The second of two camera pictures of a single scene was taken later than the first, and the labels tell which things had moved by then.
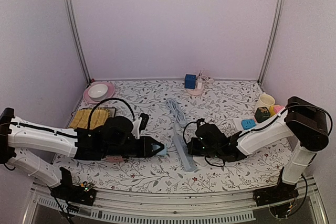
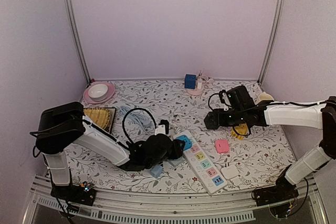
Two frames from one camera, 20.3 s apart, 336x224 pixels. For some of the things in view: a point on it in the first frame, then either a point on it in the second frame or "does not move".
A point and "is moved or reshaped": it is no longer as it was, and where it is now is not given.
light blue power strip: [185, 156] -> [176, 162]
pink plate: [110, 92] does not move
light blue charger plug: [163, 152] is moved or reshaped
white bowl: [97, 92] does not move
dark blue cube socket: [190, 81] does not move
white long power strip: [237, 124] -> [209, 177]
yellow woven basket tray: [81, 118] does not move
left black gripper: [149, 153] -> [176, 151]
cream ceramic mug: [264, 100] does not move
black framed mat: [112, 110] does not move
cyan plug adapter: [247, 124] is moved or reshaped
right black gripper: [192, 147] -> [218, 119]
